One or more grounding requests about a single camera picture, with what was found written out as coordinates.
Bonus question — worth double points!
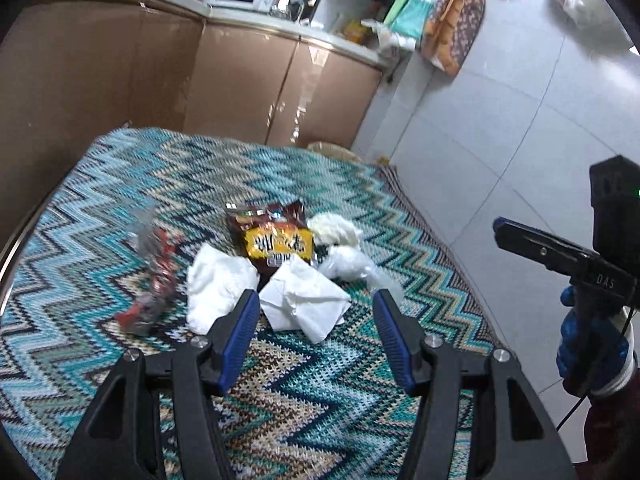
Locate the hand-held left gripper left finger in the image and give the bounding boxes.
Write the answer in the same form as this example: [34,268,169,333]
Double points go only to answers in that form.
[56,288,261,480]

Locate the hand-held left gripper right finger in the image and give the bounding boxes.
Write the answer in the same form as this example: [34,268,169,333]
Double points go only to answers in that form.
[372,288,578,480]

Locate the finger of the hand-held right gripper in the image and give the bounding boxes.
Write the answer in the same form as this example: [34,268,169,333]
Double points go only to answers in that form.
[492,216,601,281]

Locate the white tissue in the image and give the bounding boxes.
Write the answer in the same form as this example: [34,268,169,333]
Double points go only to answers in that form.
[259,256,352,345]
[306,212,363,248]
[186,242,260,335]

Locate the white plastic film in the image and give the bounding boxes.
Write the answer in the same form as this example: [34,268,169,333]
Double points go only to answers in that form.
[317,245,373,281]

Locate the brown yellow snack packet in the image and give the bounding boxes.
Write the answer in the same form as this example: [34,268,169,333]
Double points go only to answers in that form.
[225,201,316,277]

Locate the red wrapper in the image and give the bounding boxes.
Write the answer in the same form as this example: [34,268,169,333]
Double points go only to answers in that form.
[114,207,177,336]

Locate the person's right forearm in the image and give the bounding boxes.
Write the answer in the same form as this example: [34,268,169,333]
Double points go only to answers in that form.
[582,360,640,466]

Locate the person's right hand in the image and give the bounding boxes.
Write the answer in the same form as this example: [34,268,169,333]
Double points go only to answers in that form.
[556,285,638,398]

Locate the zigzag knitted table cloth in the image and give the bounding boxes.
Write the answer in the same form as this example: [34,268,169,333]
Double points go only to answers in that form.
[0,127,506,480]

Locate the beige waste bin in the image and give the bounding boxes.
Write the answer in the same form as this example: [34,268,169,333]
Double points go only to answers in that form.
[306,141,363,162]

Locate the orange floral apron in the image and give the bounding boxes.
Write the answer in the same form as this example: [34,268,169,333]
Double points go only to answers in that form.
[422,0,487,78]

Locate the small white plastic bag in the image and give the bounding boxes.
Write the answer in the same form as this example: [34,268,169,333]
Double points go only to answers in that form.
[362,19,416,52]

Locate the brown base cabinets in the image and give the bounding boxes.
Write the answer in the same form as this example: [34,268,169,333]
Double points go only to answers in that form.
[0,0,386,256]

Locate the teal bag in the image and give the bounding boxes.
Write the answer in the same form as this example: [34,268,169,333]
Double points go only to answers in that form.
[385,0,433,36]

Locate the white kitchen countertop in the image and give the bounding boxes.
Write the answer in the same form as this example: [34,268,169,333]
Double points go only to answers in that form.
[45,0,391,68]

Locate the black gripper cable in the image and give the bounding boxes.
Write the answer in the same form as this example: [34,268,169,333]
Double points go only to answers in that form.
[555,305,636,431]

